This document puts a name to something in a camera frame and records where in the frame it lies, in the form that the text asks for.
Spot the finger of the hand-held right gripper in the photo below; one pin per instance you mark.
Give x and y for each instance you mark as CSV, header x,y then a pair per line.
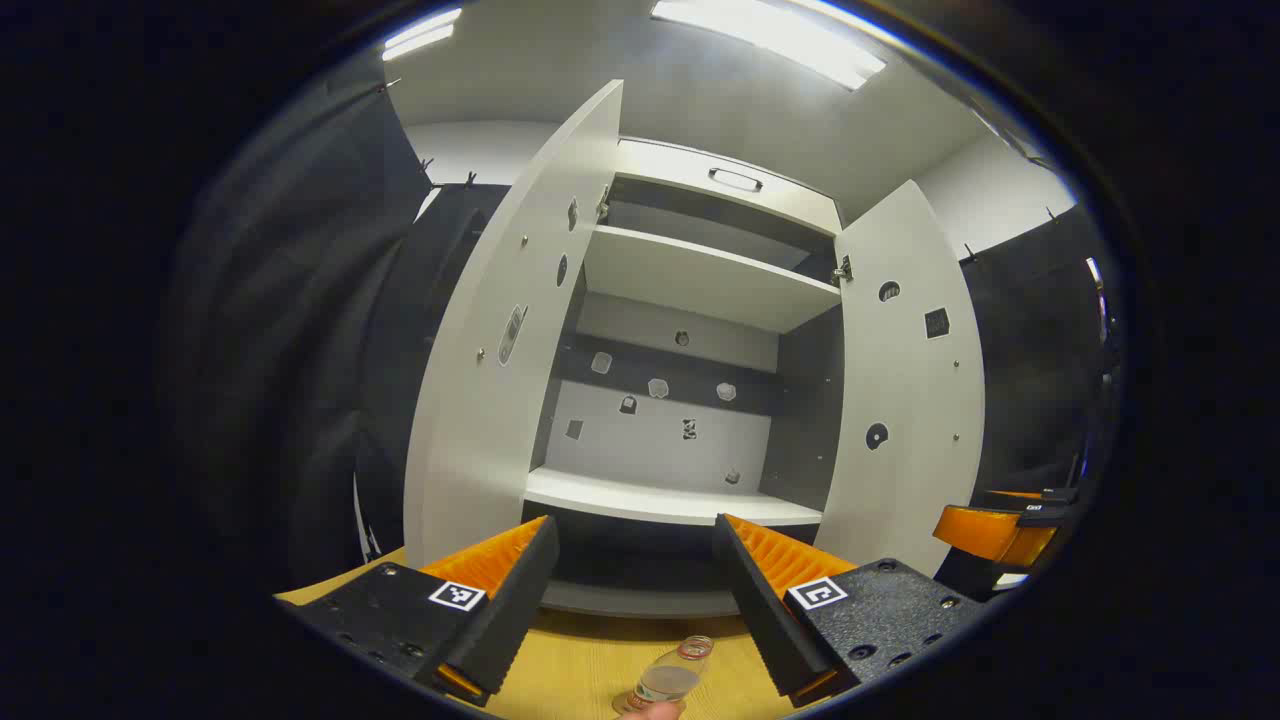
x,y
1020,496
990,535

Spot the long ceiling light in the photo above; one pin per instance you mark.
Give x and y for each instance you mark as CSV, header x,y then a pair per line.
x,y
770,35

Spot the white cabinet door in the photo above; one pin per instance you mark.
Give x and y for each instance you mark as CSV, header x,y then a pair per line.
x,y
490,400
905,380

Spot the white cabinet shelf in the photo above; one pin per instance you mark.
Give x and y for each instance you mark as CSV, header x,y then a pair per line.
x,y
700,275
660,500

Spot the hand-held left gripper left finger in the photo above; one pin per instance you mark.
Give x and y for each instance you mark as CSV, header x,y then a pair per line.
x,y
510,620

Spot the black backdrop cloth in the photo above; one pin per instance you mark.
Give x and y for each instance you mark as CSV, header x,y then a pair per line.
x,y
300,300

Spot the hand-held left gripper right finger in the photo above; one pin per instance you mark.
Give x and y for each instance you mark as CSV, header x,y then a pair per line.
x,y
760,620

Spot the small ceiling light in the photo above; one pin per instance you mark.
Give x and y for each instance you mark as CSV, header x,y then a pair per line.
x,y
420,35

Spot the computer monitor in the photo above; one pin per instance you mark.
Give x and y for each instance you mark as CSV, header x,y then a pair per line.
x,y
1098,300

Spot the clear water bottle red label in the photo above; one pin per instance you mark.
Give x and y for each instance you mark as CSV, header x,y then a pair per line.
x,y
668,680

